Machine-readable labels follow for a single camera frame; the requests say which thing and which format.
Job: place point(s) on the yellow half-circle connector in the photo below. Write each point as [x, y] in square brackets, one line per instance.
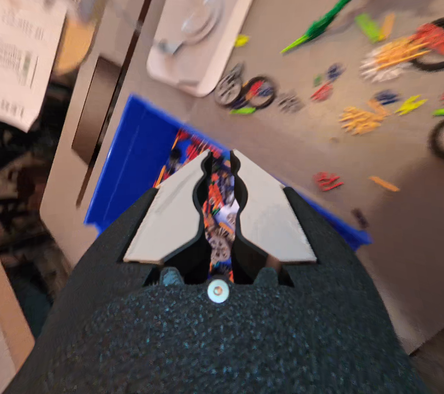
[360, 120]

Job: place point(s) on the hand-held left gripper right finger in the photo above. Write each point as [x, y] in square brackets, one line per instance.
[277, 224]

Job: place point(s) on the small orange connector piece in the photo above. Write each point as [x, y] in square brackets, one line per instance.
[378, 108]

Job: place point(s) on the lime green rod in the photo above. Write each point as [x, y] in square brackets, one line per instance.
[438, 112]
[367, 27]

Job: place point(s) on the red fan connector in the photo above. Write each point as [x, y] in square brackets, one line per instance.
[326, 181]

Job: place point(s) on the yellow-green clip piece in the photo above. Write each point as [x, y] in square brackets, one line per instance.
[411, 105]
[241, 41]

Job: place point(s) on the white adjustable book stand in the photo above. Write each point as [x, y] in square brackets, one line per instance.
[173, 61]

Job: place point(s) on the blue snowflake connector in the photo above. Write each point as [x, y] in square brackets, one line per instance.
[266, 91]
[335, 72]
[385, 97]

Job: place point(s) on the blue tagged plastic bin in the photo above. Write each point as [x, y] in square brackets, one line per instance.
[138, 158]

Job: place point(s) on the red connector piece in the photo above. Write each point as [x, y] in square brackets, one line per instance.
[254, 89]

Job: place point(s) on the small black toy tire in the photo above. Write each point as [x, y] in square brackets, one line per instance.
[274, 93]

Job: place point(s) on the small lime piece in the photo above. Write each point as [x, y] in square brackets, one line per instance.
[242, 110]

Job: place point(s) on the small red snowflake connector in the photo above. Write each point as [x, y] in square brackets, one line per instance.
[322, 93]

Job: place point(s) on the pile of construction toy pieces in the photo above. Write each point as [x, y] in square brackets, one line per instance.
[218, 192]

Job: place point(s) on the grey spoked toy wheel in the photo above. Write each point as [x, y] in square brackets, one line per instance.
[227, 88]

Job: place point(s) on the thin orange rod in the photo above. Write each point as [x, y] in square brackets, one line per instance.
[383, 183]

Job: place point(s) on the short yellow rod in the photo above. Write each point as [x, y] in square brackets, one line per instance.
[387, 25]

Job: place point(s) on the white printed instruction sheet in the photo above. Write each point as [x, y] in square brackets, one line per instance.
[27, 54]

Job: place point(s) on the small green clip piece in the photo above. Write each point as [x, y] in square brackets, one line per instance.
[317, 80]

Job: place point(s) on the black office chair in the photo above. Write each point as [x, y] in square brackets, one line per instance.
[20, 158]

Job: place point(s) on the grey connector piece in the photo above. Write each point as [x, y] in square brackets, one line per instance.
[237, 69]
[289, 102]

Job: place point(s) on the yellow fan connector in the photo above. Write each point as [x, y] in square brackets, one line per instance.
[395, 54]

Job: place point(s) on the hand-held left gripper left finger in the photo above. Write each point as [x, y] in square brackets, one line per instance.
[163, 224]

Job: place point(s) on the light wooden table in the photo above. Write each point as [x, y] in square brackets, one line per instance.
[74, 43]

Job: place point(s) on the white snowflake connector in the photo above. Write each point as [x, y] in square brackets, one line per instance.
[374, 71]

